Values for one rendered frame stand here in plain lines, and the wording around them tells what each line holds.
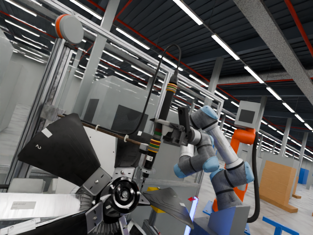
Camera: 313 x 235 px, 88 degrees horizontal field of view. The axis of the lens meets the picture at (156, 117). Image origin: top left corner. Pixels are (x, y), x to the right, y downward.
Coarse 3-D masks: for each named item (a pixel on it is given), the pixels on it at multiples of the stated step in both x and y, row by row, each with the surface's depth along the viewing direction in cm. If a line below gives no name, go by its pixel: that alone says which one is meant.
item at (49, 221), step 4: (88, 208) 58; (76, 212) 56; (80, 212) 56; (84, 212) 57; (60, 216) 52; (64, 216) 53; (68, 216) 53; (44, 220) 50; (48, 220) 50; (52, 220) 50; (56, 220) 51; (60, 220) 52; (36, 224) 48; (40, 224) 48; (44, 224) 49
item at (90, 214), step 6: (96, 204) 51; (102, 204) 53; (90, 210) 49; (96, 210) 52; (102, 210) 54; (90, 216) 50; (96, 216) 52; (102, 216) 55; (90, 222) 51; (96, 222) 53; (90, 228) 52
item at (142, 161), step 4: (144, 144) 67; (140, 148) 66; (144, 148) 66; (140, 152) 66; (144, 152) 65; (144, 156) 65; (140, 160) 66; (144, 160) 66; (140, 164) 65; (144, 164) 67; (140, 168) 63; (144, 168) 63; (152, 168) 67; (144, 172) 62; (148, 172) 62; (152, 172) 63
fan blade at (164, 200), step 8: (144, 192) 70; (152, 192) 74; (160, 192) 77; (168, 192) 80; (152, 200) 64; (160, 200) 68; (168, 200) 72; (176, 200) 76; (160, 208) 63; (168, 208) 66; (176, 208) 70; (184, 208) 74; (176, 216) 65; (184, 216) 69; (192, 224) 68
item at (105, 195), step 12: (120, 180) 57; (132, 180) 59; (108, 192) 53; (120, 192) 56; (132, 192) 57; (108, 204) 52; (120, 204) 53; (132, 204) 55; (108, 216) 58; (120, 216) 57
